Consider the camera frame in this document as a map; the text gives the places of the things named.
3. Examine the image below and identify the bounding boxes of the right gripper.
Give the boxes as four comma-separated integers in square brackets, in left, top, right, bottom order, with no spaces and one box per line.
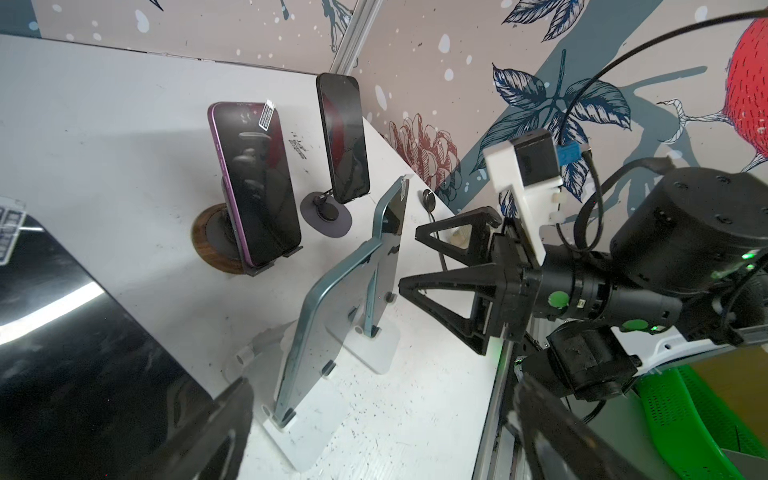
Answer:
[398,206,542,355]

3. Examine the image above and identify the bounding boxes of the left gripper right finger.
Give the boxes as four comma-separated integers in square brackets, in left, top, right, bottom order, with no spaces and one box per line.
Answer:
[514,375,646,480]

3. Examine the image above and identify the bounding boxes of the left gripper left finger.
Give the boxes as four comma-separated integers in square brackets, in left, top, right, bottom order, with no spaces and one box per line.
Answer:
[128,378,254,479]

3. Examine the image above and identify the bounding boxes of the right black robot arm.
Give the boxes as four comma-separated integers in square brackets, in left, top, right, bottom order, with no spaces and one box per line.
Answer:
[399,168,767,401]

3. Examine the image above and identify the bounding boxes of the large black reflective phone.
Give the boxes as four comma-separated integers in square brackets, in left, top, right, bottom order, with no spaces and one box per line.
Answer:
[1,198,211,479]

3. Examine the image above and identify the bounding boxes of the grey round base stand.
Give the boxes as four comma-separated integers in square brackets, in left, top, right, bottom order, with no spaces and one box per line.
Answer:
[300,189,352,238]

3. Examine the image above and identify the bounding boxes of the wooden base phone stand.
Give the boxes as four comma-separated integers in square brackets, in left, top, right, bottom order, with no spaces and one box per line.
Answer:
[191,180,302,276]

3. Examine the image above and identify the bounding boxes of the tall black phone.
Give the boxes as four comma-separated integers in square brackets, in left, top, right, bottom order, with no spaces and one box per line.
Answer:
[316,72,370,204]

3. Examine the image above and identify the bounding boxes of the purple-edged black phone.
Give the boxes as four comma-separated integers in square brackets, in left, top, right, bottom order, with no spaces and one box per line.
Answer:
[207,100,302,268]

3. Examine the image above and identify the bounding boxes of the green mesh basket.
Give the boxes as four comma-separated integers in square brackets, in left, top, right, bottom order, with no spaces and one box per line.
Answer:
[634,366,767,479]

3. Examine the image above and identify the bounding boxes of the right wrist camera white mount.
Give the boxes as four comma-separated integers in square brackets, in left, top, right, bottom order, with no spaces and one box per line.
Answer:
[483,129,565,266]

